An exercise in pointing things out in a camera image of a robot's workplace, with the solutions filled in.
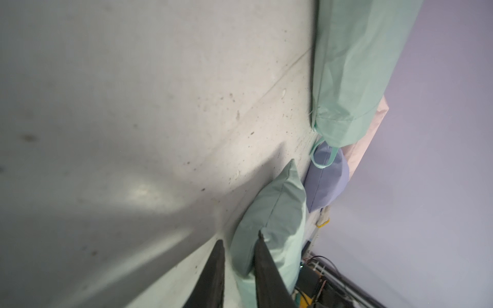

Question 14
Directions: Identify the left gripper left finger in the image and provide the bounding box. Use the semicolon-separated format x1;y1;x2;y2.
183;239;225;308

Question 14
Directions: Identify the green umbrella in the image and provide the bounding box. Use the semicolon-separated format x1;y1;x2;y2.
311;0;422;169

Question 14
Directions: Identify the purple umbrella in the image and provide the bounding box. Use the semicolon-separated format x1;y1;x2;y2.
304;141;350;213

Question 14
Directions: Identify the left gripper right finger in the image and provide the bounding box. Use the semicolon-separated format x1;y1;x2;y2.
254;231;296;308

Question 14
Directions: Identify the pink umbrella on right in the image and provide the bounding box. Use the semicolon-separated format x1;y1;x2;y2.
342;96;389;178

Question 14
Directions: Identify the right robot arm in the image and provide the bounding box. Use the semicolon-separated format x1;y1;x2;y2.
293;255;385;308

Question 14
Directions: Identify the green umbrella sleeve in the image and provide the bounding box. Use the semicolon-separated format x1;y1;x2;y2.
230;159;306;307

